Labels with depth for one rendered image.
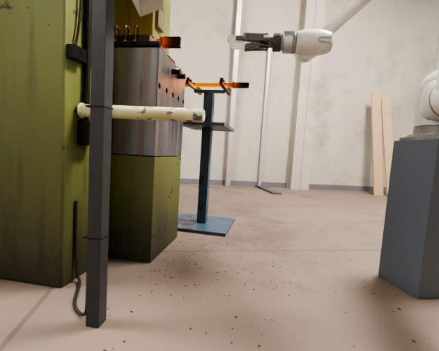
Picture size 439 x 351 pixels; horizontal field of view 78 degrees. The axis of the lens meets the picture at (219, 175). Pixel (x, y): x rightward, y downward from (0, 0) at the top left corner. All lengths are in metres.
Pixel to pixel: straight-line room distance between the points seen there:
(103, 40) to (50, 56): 0.32
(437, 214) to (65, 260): 1.35
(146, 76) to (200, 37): 3.20
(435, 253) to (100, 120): 1.23
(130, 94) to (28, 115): 0.38
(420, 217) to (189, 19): 3.88
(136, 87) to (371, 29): 4.73
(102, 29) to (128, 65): 0.47
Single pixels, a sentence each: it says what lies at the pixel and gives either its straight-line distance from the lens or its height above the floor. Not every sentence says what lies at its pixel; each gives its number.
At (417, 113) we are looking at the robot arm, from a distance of 1.36.
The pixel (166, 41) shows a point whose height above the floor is 1.00.
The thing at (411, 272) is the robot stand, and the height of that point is 0.09.
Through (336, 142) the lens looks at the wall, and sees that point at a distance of 4.89.
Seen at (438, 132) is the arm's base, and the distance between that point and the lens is 1.31.
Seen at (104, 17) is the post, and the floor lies 0.82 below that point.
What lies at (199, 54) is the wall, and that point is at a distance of 4.31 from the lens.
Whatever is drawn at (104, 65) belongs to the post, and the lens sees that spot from 0.79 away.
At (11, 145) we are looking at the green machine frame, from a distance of 1.17.
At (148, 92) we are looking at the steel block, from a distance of 1.21.
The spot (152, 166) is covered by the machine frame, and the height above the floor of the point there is 0.42.
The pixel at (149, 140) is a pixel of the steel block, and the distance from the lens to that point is 1.19.
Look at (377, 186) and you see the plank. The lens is 4.76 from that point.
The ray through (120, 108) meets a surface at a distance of 0.99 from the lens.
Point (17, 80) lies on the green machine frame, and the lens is 1.17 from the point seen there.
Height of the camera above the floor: 0.50
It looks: 5 degrees down
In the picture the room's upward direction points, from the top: 4 degrees clockwise
